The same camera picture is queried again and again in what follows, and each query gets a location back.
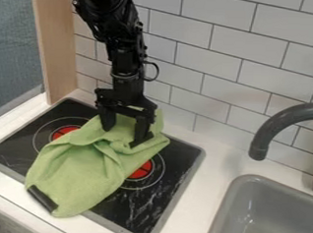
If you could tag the toy sink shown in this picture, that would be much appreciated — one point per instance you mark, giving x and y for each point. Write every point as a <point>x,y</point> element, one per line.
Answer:
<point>268,216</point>

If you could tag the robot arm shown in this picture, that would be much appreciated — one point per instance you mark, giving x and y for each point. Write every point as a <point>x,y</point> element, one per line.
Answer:
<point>111,17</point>

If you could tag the tap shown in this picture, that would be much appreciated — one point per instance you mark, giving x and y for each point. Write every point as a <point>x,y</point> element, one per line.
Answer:
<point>281,128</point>

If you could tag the green cloth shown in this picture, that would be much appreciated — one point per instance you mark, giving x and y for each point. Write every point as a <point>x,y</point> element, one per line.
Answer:
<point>88,164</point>

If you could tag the toy stove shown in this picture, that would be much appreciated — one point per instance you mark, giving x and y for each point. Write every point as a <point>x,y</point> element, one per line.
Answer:
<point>116,185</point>

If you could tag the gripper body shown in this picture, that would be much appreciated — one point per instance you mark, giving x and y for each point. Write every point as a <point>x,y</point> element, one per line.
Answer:
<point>126,93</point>

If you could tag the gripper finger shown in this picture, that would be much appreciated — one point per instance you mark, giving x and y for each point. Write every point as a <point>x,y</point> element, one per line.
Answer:
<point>140,130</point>
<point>107,119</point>

